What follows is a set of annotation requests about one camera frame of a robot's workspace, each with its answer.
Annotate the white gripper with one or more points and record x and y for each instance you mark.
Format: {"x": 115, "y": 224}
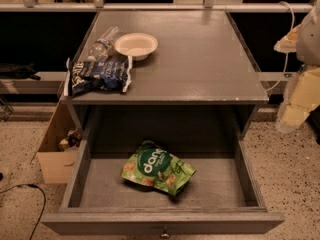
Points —
{"x": 310, "y": 45}

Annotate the green rice chip bag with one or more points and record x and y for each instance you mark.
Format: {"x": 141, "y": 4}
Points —
{"x": 152, "y": 166}

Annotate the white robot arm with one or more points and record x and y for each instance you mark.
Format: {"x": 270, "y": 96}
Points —
{"x": 302, "y": 92}

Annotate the open grey drawer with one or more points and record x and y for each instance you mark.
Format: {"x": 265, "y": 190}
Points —
{"x": 223, "y": 196}

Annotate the metal drawer knob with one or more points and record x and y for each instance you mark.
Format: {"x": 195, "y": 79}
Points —
{"x": 164, "y": 234}

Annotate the blue chip bag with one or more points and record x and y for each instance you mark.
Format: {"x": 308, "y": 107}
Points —
{"x": 113, "y": 74}

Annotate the grey wooden cabinet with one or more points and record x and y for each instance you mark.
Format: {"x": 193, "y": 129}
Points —
{"x": 199, "y": 85}

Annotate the clear plastic water bottle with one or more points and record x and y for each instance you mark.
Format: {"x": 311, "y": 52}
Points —
{"x": 104, "y": 46}

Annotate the grey metal railing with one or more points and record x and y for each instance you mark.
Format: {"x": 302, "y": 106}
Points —
{"x": 98, "y": 5}

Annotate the items inside cardboard box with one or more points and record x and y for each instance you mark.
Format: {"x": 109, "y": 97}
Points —
{"x": 72, "y": 139}

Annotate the cardboard box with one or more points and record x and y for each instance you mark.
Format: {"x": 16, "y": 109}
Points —
{"x": 56, "y": 154}

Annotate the black object on ledge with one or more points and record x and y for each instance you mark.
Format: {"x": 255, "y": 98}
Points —
{"x": 18, "y": 71}

